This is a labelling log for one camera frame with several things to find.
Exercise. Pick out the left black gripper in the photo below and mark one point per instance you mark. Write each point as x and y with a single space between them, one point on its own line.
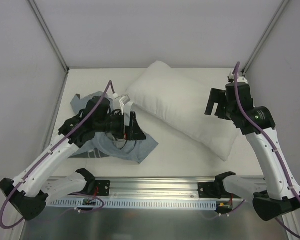
132 126

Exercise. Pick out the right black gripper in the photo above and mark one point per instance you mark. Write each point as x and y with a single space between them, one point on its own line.
219 108

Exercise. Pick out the grey striped pillowcase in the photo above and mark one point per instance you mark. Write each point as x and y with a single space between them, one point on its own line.
104 145

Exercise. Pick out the white pillow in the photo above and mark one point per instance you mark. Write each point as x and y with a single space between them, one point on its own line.
181 103

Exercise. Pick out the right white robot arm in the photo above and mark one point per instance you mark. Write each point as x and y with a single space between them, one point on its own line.
281 195

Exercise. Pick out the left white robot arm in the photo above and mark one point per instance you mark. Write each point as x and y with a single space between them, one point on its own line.
30 192

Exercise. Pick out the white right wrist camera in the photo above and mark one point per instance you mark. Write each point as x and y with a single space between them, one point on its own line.
240 78

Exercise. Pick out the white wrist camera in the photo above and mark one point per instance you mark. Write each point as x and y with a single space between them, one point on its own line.
123 103
240 78

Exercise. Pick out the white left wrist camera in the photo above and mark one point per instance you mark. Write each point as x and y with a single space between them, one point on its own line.
123 103

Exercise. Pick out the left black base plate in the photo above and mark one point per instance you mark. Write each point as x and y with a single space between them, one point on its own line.
102 188

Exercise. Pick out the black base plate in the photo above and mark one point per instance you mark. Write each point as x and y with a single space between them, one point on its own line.
102 188
207 190

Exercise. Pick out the aluminium mounting rail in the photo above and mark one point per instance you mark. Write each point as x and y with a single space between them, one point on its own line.
168 188

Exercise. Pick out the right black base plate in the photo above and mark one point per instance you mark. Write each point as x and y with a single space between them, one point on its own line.
207 190

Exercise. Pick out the white slotted cable duct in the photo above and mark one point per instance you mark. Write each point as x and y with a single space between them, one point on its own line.
117 203

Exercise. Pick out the right aluminium frame post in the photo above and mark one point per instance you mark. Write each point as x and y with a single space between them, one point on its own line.
282 8

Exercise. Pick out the aluminium frame post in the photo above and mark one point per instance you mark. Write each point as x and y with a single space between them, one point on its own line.
45 28
282 8

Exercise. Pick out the left aluminium frame post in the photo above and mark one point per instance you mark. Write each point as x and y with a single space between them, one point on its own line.
45 28

